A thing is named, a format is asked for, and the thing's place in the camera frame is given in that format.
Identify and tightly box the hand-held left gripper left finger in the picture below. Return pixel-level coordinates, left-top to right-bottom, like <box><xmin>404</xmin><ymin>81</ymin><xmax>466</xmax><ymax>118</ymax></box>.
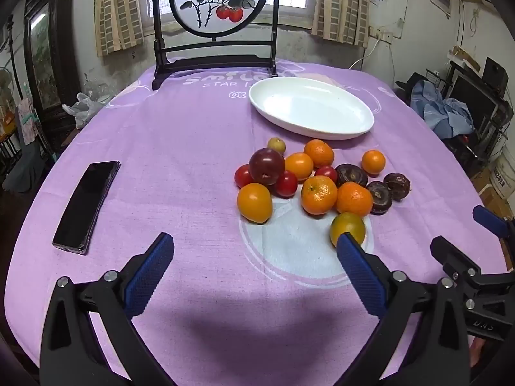
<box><xmin>39</xmin><ymin>232</ymin><xmax>178</xmax><ymax>386</ymax></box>

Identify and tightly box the black monitor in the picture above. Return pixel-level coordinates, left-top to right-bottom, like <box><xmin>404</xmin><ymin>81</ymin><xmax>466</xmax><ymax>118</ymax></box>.
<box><xmin>445</xmin><ymin>74</ymin><xmax>500</xmax><ymax>129</ymax></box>

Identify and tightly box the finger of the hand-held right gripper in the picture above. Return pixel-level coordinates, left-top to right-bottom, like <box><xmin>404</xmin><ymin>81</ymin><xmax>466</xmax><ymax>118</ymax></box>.
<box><xmin>430</xmin><ymin>236</ymin><xmax>480</xmax><ymax>279</ymax></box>
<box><xmin>473</xmin><ymin>205</ymin><xmax>515</xmax><ymax>242</ymax></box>

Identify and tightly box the white wall socket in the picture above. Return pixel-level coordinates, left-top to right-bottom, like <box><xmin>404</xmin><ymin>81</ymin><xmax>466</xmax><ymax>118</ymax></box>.
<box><xmin>369</xmin><ymin>26</ymin><xmax>394</xmax><ymax>45</ymax></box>

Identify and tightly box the white cable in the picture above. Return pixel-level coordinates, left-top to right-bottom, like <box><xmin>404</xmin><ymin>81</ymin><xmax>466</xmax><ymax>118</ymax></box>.
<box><xmin>348</xmin><ymin>38</ymin><xmax>381</xmax><ymax>71</ymax></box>

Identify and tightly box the blue cloth pile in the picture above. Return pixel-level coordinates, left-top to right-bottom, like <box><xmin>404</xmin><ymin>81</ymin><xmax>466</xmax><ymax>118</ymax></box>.
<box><xmin>410</xmin><ymin>79</ymin><xmax>475</xmax><ymax>139</ymax></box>

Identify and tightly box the white labelled container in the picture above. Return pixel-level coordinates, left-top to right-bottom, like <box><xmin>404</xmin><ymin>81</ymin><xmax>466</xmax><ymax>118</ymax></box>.
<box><xmin>493</xmin><ymin>155</ymin><xmax>515</xmax><ymax>199</ymax></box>

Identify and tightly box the dark purple passionfruit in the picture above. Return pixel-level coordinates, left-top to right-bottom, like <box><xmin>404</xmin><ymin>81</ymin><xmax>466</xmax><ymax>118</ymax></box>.
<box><xmin>335</xmin><ymin>163</ymin><xmax>368</xmax><ymax>188</ymax></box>

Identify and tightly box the white plastic bag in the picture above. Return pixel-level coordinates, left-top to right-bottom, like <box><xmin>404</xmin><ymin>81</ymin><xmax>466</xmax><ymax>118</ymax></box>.
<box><xmin>62</xmin><ymin>92</ymin><xmax>111</xmax><ymax>129</ymax></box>

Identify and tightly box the beige checked curtain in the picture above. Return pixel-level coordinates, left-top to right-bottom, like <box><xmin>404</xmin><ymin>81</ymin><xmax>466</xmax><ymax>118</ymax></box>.
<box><xmin>312</xmin><ymin>0</ymin><xmax>370</xmax><ymax>48</ymax></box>
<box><xmin>94</xmin><ymin>0</ymin><xmax>145</xmax><ymax>58</ymax></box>

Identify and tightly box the dark wooden cabinet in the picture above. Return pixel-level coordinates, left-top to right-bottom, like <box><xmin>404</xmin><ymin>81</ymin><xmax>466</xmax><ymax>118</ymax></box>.
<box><xmin>23</xmin><ymin>0</ymin><xmax>81</xmax><ymax>137</ymax></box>

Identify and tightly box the red cherry tomato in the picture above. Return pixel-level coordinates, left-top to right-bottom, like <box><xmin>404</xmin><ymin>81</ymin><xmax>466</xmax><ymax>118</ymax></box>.
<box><xmin>274</xmin><ymin>170</ymin><xmax>299</xmax><ymax>198</ymax></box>
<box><xmin>314</xmin><ymin>165</ymin><xmax>339</xmax><ymax>184</ymax></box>
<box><xmin>234</xmin><ymin>164</ymin><xmax>256</xmax><ymax>189</ymax></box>

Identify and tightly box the greenish yellow citrus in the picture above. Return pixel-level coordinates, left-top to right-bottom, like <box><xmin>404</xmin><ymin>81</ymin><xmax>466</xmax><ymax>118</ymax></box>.
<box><xmin>330</xmin><ymin>212</ymin><xmax>366</xmax><ymax>249</ymax></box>

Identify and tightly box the small orange mandarin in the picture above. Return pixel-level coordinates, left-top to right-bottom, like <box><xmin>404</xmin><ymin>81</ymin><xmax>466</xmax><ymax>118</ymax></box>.
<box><xmin>361</xmin><ymin>150</ymin><xmax>386</xmax><ymax>176</ymax></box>

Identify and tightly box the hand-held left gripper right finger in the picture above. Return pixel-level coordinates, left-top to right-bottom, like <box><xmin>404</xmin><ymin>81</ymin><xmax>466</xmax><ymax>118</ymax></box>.
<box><xmin>336</xmin><ymin>232</ymin><xmax>471</xmax><ymax>386</ymax></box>

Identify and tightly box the black speaker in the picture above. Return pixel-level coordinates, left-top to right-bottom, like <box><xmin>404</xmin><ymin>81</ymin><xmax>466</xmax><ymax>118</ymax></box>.
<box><xmin>482</xmin><ymin>57</ymin><xmax>508</xmax><ymax>93</ymax></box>

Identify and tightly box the white oval plate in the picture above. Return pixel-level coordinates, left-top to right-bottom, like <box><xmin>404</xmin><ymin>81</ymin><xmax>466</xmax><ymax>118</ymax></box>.
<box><xmin>248</xmin><ymin>76</ymin><xmax>375</xmax><ymax>141</ymax></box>

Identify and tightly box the large orange mandarin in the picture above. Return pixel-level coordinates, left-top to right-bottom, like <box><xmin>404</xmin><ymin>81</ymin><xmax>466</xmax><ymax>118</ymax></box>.
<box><xmin>301</xmin><ymin>175</ymin><xmax>339</xmax><ymax>215</ymax></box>

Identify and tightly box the black smartphone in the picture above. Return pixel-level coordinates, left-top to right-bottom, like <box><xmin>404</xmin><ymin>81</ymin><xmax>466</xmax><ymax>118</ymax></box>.
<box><xmin>52</xmin><ymin>161</ymin><xmax>121</xmax><ymax>255</ymax></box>

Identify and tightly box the dark red plum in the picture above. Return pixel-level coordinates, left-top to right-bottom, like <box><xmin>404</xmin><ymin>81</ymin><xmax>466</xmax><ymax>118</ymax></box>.
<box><xmin>249</xmin><ymin>148</ymin><xmax>286</xmax><ymax>186</ymax></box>

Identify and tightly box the black bag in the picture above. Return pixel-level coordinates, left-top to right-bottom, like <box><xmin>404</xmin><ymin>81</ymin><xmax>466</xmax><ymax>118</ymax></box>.
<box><xmin>395</xmin><ymin>72</ymin><xmax>427</xmax><ymax>105</ymax></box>

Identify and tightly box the smooth orange citrus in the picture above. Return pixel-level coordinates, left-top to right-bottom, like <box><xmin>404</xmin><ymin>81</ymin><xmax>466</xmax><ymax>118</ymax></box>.
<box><xmin>237</xmin><ymin>183</ymin><xmax>273</xmax><ymax>225</ymax></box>
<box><xmin>284</xmin><ymin>153</ymin><xmax>314</xmax><ymax>181</ymax></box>

